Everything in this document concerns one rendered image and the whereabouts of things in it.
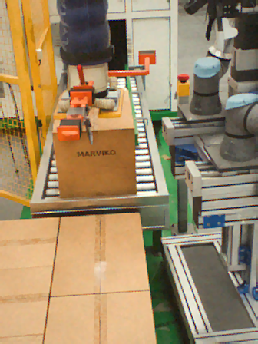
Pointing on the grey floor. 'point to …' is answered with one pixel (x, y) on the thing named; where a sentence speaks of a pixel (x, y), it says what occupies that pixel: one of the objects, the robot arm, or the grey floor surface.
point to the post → (182, 178)
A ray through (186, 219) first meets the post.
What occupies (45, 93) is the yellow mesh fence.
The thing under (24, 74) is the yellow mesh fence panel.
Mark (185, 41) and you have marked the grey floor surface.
